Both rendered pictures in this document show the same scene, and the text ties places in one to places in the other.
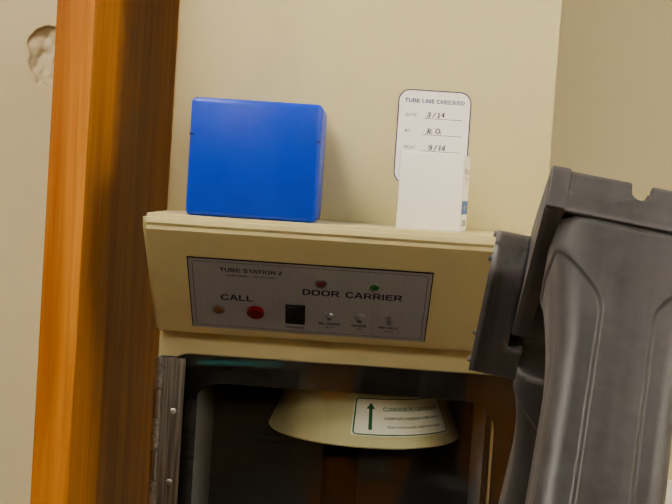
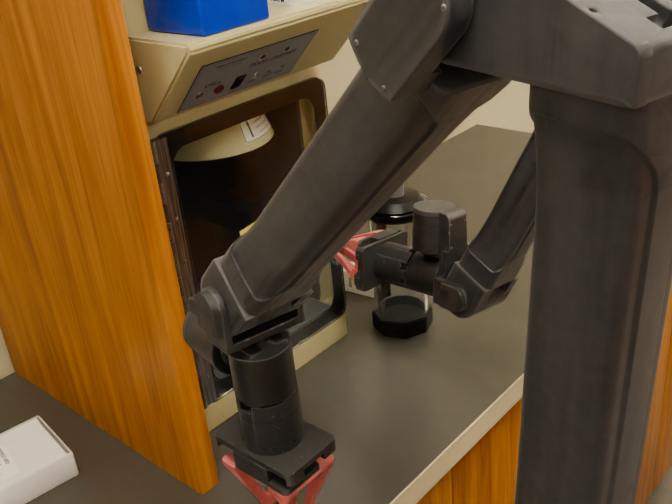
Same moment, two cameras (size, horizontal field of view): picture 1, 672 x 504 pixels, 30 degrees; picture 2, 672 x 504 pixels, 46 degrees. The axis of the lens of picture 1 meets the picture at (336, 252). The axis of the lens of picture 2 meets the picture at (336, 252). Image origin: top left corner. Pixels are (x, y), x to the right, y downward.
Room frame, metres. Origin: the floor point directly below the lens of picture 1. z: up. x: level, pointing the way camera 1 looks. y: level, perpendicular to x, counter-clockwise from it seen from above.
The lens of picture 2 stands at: (0.28, 0.68, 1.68)
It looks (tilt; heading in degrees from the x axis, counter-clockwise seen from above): 27 degrees down; 313
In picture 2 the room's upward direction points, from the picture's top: 6 degrees counter-clockwise
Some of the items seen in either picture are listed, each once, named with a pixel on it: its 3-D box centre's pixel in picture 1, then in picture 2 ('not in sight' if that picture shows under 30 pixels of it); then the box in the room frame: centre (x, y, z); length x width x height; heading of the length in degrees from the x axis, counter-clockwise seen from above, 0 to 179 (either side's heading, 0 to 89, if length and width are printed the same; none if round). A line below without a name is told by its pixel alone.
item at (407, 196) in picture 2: not in sight; (395, 196); (1.00, -0.25, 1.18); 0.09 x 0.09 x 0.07
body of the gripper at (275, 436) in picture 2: not in sight; (271, 419); (0.74, 0.29, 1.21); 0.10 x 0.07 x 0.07; 179
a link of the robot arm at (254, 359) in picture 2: not in sight; (258, 362); (0.74, 0.29, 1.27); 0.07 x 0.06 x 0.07; 168
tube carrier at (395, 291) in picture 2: not in sight; (399, 261); (1.00, -0.25, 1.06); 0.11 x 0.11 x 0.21
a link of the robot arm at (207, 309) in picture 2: not in sight; (230, 318); (0.78, 0.28, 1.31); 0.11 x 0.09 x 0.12; 168
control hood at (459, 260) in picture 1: (350, 286); (264, 52); (1.00, -0.01, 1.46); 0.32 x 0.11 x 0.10; 89
